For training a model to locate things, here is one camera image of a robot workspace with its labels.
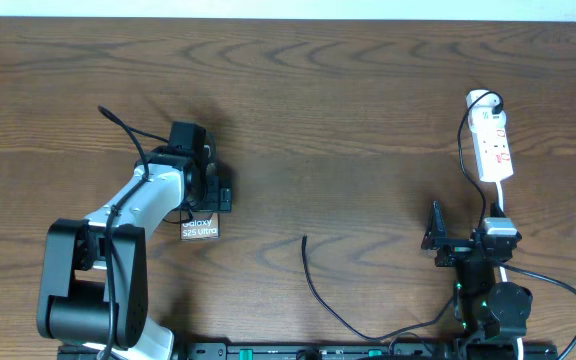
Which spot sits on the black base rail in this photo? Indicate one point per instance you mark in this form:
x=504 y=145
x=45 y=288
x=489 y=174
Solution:
x=401 y=350

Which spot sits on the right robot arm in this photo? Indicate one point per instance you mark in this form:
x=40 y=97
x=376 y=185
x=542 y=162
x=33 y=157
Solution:
x=493 y=310

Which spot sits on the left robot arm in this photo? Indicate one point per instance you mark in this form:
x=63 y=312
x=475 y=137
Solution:
x=94 y=289

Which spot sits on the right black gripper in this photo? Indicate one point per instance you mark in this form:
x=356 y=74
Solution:
x=436 y=238

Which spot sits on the white power strip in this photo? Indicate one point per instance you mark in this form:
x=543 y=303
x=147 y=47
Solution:
x=486 y=121

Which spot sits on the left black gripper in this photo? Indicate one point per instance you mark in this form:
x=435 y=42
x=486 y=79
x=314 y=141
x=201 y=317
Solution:
x=212 y=202

